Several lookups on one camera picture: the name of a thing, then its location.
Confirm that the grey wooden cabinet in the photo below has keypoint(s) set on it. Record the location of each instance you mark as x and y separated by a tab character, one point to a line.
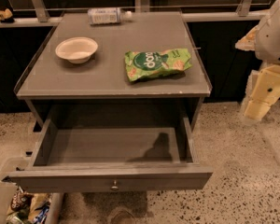
50	78

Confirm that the blue snack packet in bin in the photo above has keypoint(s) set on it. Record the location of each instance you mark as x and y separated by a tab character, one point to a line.
42	216

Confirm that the brown snack packet in bin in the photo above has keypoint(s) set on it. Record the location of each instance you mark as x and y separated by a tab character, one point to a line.
20	200

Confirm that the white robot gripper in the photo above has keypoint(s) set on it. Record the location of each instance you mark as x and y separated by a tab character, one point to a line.
272	37

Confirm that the grey top drawer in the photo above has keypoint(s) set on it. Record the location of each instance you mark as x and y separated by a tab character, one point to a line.
81	150

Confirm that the green snack chip bag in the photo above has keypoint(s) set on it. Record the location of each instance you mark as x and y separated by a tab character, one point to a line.
153	64

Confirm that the white paper bowl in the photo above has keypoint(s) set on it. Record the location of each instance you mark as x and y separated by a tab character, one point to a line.
76	50

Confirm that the clear plastic water bottle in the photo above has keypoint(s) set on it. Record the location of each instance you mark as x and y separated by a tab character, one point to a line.
108	15

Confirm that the clear plastic snack bin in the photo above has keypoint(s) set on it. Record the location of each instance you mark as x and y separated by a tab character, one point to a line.
7	191

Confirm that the small metal drawer knob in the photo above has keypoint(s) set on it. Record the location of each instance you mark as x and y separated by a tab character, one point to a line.
115	186

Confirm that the small yellow toy on ledge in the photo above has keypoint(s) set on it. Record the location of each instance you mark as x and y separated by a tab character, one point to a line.
6	16

